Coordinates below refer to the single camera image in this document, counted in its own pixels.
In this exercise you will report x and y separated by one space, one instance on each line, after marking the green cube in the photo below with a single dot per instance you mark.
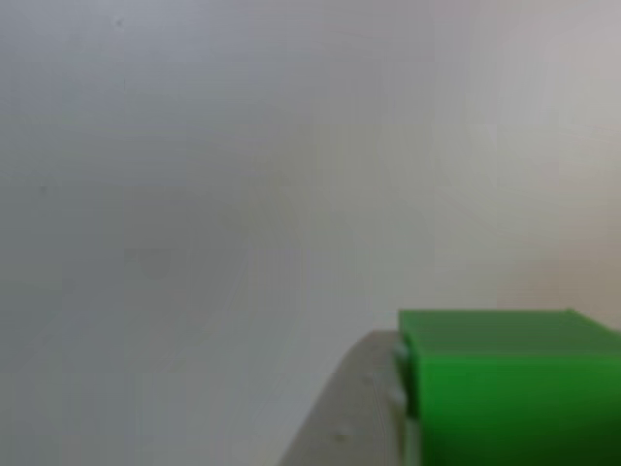
509 388

